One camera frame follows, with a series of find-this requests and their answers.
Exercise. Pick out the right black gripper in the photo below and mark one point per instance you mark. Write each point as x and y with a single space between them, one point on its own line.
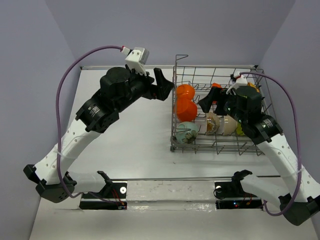
216 94

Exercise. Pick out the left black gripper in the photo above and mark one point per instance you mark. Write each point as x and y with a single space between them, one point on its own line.
164 86

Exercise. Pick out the yellow bowl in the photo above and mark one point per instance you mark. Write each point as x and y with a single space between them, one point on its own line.
253 86

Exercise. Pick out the small white bowl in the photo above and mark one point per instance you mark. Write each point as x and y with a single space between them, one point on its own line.
185 91

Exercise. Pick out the lime green bowl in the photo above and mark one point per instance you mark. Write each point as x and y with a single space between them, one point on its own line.
239 131

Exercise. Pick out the orange square bowl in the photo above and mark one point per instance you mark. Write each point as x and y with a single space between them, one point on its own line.
185 110

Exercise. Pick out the orange round bowl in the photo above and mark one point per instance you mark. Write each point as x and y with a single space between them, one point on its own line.
217 86

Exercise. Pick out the beige painted ceramic bowl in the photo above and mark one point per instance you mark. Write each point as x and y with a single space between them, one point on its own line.
212 123

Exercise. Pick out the pale green ceramic bowl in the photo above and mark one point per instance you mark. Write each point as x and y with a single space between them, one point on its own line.
187 132

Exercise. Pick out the grey wire dish rack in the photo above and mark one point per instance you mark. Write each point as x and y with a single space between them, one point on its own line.
201 78

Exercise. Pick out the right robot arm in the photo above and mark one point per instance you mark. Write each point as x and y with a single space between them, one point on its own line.
299 200

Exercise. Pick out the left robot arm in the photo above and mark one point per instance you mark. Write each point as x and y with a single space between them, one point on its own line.
54 182

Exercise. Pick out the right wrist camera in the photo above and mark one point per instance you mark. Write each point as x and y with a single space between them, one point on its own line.
238 80

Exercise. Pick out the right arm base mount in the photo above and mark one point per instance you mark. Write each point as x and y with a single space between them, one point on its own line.
231 196

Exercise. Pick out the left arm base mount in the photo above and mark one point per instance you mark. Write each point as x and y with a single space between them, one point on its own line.
112 196

